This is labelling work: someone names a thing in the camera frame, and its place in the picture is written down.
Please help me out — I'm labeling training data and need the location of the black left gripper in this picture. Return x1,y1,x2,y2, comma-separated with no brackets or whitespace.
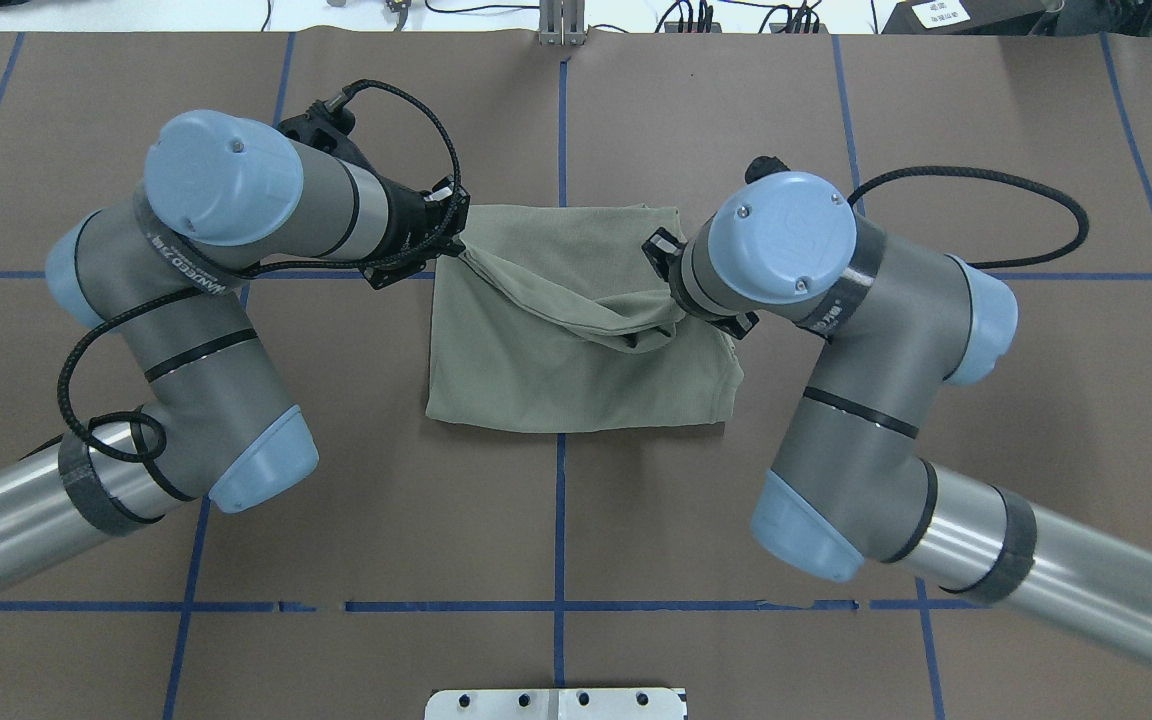
362,176,467,290

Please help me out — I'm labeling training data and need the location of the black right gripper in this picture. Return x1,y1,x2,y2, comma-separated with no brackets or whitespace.
643,227,759,341

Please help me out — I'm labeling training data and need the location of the olive green long-sleeve shirt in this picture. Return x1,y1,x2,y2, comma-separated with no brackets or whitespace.
426,205,744,434

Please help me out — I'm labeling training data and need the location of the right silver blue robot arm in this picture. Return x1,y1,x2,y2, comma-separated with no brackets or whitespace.
641,156,1152,670

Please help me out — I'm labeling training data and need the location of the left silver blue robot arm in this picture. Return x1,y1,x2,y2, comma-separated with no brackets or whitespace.
0,97,468,592

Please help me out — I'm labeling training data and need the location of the orange black connector board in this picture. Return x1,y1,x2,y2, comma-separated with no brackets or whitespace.
653,0,722,35

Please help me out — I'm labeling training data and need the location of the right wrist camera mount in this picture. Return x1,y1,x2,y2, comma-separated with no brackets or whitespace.
742,156,790,184

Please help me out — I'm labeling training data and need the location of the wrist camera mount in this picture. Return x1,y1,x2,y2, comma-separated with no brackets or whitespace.
742,156,790,184
275,91,376,172

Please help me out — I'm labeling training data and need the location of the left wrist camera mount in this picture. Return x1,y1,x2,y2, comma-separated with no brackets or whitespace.
275,91,376,172

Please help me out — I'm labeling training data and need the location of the aluminium frame post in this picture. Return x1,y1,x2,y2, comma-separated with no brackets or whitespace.
536,0,588,47

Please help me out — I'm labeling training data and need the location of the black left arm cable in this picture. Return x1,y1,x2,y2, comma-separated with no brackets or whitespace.
56,78,463,463

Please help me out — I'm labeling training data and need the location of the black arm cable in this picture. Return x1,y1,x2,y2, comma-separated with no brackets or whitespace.
56,78,463,463
848,166,1091,271

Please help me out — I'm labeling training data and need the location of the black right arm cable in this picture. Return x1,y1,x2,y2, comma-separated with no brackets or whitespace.
848,166,1091,271

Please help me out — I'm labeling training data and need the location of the white central pedestal column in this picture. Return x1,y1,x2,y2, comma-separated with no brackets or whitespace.
422,687,689,719

